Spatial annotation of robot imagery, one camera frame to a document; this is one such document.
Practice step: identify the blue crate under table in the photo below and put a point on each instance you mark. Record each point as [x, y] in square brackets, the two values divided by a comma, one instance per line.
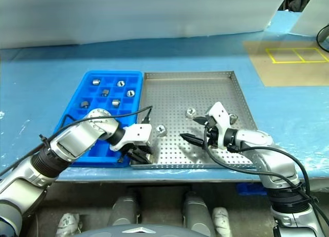
[249, 189]

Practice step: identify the blue plastic compartment tray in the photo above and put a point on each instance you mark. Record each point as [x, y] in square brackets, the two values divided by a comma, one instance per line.
[88, 79]

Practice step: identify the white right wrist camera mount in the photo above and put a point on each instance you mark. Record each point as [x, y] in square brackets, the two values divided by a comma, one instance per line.
[221, 116]

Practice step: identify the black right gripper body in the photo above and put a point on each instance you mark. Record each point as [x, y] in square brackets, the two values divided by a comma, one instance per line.
[212, 134]

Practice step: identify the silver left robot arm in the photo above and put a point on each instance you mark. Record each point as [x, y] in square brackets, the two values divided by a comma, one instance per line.
[74, 139]

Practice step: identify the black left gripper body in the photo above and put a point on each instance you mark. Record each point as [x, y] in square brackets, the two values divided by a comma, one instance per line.
[140, 148]

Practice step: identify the dark bundled cloth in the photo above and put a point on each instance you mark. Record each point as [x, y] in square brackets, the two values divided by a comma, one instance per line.
[295, 0]

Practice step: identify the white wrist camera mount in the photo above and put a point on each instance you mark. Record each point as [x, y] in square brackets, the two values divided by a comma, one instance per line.
[138, 131]
[221, 116]

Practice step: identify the small white board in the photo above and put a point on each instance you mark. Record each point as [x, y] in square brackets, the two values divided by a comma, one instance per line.
[311, 16]

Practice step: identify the white rounded shape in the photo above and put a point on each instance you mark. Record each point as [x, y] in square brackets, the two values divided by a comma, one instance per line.
[68, 224]
[221, 220]

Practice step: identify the large white foam board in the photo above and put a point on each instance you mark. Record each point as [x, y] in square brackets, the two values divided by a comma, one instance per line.
[128, 13]

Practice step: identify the grey robot body cover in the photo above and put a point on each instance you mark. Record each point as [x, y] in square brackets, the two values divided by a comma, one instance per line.
[138, 232]

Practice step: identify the small metal roller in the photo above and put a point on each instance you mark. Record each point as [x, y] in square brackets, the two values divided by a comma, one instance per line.
[84, 104]
[233, 118]
[95, 81]
[116, 102]
[104, 92]
[120, 83]
[189, 112]
[160, 130]
[130, 93]

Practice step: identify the brown table mat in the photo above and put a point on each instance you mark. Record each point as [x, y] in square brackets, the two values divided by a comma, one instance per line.
[282, 72]

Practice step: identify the dark grey rounded shape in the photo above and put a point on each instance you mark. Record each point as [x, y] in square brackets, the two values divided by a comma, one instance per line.
[124, 208]
[196, 211]

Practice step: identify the perforated steel tray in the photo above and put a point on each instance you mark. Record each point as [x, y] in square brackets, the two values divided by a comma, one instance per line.
[174, 98]

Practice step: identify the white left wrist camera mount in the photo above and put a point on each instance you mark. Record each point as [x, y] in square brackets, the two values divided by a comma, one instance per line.
[138, 131]

